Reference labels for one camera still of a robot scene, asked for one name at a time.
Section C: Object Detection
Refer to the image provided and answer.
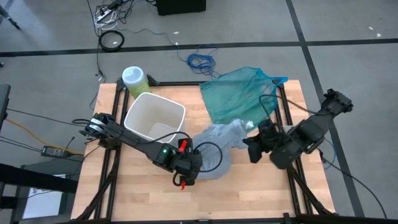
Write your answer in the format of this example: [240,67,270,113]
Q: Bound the white board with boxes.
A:
[22,186,68,220]

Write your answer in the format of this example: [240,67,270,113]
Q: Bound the black desk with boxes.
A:
[0,163,79,224]

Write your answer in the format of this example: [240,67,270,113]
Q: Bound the black cable ring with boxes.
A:
[98,30,126,53]

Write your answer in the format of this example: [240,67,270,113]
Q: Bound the black aluminium frame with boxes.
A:
[62,73,398,224]

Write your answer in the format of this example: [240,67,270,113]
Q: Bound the green wipes canister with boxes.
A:
[121,65,152,99]

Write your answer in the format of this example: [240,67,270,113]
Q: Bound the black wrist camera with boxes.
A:
[178,173,197,187]
[248,144,264,164]

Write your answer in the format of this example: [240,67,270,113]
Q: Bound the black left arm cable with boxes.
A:
[72,118,223,187]

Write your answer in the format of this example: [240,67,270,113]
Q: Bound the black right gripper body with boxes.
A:
[260,119,295,156]

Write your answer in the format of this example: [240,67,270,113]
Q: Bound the blue cable coil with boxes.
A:
[177,45,218,78]

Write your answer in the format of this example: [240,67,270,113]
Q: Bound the black box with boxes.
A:
[155,0,208,17]

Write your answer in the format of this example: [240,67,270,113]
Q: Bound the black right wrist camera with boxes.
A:
[248,144,264,164]

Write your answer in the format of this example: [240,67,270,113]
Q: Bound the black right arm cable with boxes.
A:
[259,94,312,116]

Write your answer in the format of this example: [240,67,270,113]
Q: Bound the black floor cable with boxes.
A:
[320,155,389,219]

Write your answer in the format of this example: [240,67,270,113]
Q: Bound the black power adapter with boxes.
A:
[41,145,67,158]

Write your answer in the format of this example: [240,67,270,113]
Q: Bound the green plastic trash bag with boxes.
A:
[200,66,289,126]

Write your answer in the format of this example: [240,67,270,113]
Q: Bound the grey trash bag liner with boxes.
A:
[190,118,255,181]

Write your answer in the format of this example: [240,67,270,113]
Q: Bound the white plastic trash bin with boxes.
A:
[123,91,187,147]

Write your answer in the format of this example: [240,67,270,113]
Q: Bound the black tripod leg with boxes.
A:
[0,4,22,31]

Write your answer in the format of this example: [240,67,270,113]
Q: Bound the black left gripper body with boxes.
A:
[170,149,203,175]

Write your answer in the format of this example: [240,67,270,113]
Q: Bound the yellow floor cable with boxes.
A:
[5,118,85,156]

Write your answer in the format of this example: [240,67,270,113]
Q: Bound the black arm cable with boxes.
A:
[72,118,223,187]
[259,94,312,116]

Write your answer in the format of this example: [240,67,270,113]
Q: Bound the white cable bundle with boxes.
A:
[94,7,119,31]

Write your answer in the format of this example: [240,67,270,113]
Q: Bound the black cable tangle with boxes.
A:
[86,0,156,26]

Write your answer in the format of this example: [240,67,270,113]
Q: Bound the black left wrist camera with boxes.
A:
[178,173,197,187]

